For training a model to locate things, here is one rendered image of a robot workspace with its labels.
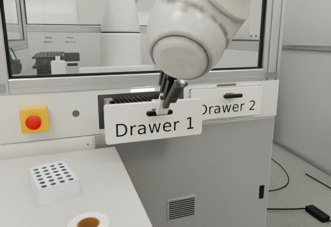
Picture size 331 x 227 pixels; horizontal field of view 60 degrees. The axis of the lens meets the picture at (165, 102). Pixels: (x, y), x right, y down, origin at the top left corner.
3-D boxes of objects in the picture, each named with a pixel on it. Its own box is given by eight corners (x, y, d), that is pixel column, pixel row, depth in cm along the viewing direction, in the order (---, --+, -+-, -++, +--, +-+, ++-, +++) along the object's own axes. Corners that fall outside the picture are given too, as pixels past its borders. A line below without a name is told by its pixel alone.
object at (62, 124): (276, 115, 115) (279, 79, 112) (-15, 145, 83) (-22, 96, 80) (184, 81, 203) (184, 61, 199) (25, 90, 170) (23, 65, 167)
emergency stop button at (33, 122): (41, 129, 80) (40, 115, 79) (25, 131, 79) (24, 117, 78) (42, 126, 83) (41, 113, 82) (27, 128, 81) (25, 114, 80)
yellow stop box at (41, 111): (49, 132, 83) (46, 108, 81) (21, 135, 80) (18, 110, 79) (49, 127, 87) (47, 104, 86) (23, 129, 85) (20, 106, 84)
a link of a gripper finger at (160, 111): (172, 94, 72) (172, 96, 72) (166, 112, 77) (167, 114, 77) (160, 95, 71) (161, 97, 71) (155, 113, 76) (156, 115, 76)
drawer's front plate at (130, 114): (201, 133, 88) (202, 98, 85) (106, 145, 79) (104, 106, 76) (199, 132, 89) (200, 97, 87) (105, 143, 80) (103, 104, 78)
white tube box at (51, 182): (80, 194, 65) (78, 178, 64) (40, 206, 60) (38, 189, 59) (65, 173, 75) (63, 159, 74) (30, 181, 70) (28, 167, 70)
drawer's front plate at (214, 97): (260, 114, 110) (262, 85, 108) (191, 121, 101) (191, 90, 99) (257, 113, 112) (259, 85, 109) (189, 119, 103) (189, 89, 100)
